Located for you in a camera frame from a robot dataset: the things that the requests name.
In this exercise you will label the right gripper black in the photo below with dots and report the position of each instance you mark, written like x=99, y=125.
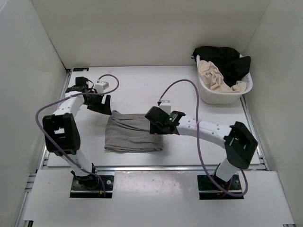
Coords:
x=154, y=129

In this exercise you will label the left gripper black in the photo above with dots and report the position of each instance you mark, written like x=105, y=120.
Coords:
x=101, y=108

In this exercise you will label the grey trousers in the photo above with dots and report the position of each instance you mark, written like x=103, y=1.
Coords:
x=127, y=133

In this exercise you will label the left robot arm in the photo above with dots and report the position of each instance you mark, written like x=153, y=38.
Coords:
x=62, y=136

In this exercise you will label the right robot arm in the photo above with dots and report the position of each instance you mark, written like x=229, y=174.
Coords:
x=236, y=139

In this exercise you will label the blue label sticker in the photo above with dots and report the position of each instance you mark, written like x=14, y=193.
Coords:
x=80, y=69

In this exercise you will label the white laundry basket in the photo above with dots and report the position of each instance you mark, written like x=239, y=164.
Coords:
x=212, y=97

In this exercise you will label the beige garment in basket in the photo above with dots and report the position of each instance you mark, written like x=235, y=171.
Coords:
x=214, y=80

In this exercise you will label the black garment in basket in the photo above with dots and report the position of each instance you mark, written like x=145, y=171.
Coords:
x=228, y=61

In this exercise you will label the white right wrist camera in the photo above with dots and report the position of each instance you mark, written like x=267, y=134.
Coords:
x=165, y=105

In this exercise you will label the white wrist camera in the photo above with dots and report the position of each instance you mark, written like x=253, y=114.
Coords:
x=101, y=86
x=165, y=105

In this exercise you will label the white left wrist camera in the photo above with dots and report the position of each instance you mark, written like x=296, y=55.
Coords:
x=101, y=86

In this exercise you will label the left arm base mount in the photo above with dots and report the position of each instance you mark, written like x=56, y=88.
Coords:
x=91, y=186

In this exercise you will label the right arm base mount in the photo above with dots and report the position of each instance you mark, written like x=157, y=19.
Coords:
x=208, y=191

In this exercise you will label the aluminium front rail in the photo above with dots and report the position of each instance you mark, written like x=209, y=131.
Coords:
x=260, y=167

